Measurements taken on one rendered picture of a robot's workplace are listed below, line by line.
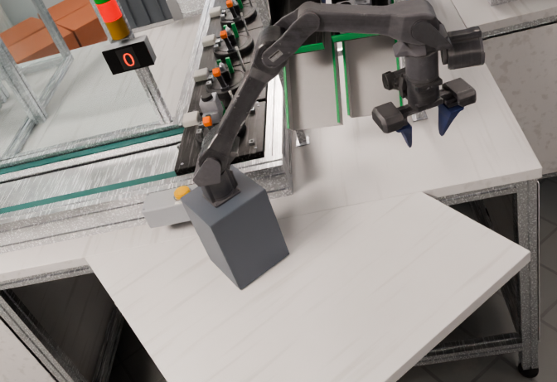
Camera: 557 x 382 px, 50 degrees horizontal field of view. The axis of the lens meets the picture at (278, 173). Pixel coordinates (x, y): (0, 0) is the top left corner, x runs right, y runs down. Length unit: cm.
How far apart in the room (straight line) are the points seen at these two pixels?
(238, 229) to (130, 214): 44
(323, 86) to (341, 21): 49
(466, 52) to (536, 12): 105
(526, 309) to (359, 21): 109
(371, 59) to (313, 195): 37
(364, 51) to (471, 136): 34
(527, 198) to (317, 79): 58
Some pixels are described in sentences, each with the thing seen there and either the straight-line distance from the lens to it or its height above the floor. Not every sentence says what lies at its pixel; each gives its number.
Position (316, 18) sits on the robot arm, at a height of 140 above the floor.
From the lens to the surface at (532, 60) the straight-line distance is 219.
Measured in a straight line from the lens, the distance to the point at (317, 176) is 154.
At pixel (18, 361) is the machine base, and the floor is 46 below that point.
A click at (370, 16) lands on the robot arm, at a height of 138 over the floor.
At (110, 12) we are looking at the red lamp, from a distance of 161.
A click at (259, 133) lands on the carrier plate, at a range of 157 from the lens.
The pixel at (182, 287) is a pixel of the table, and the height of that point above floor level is 86.
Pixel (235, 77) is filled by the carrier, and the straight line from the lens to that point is 183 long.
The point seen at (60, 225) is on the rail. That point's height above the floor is 91.
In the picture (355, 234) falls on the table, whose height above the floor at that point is 86.
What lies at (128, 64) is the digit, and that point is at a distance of 166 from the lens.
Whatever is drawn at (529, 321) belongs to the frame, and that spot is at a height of 28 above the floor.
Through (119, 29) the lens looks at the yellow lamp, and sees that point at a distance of 163.
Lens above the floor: 181
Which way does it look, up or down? 37 degrees down
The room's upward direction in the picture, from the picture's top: 19 degrees counter-clockwise
